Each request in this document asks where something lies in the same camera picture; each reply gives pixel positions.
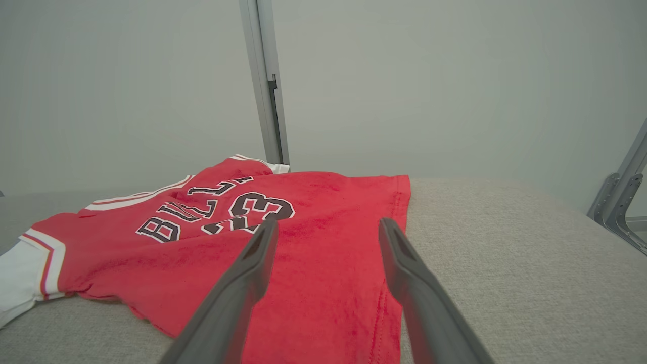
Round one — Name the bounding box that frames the red jersey with white sleeves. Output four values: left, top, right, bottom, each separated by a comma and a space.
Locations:
0, 154, 411, 364

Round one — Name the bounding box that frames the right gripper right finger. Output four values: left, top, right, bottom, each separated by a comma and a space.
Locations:
379, 217, 496, 364

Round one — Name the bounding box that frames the grey metal frame bracket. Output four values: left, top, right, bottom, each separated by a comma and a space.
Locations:
586, 119, 647, 256

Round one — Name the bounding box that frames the grey partition post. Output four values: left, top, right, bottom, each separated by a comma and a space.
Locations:
239, 0, 290, 166

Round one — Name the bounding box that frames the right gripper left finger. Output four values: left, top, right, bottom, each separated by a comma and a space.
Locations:
159, 218, 280, 364

